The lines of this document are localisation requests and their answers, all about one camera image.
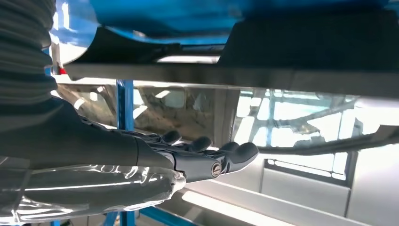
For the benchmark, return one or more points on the blue metal shelf rack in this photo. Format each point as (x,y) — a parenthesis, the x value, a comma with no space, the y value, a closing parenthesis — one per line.
(156,18)

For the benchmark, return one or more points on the white car with red stripe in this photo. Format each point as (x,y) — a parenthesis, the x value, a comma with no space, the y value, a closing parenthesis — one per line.
(296,193)

